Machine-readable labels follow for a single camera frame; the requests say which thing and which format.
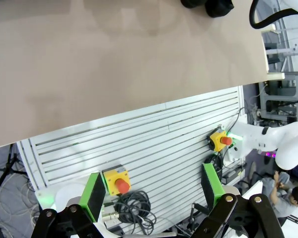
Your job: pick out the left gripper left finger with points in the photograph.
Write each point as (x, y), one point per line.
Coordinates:
(92, 198)

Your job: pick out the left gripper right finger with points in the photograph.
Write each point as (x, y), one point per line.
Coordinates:
(213, 186)

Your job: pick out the black leather loafer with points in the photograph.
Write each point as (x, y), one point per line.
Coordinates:
(192, 2)
(219, 7)

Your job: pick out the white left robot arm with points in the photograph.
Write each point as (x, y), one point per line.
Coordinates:
(64, 196)

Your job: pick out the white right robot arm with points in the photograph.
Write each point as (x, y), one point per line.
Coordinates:
(288, 151)

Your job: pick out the yellow emergency stop button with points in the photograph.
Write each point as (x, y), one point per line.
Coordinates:
(116, 179)
(219, 140)

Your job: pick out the person in grey shirt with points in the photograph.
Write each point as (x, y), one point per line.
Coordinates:
(285, 203)

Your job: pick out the grey metal rack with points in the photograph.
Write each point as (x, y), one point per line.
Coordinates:
(280, 104)

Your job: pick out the slotted aluminium base plate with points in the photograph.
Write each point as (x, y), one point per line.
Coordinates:
(139, 148)

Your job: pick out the black camera tripod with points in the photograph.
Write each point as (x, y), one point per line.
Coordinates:
(7, 168)

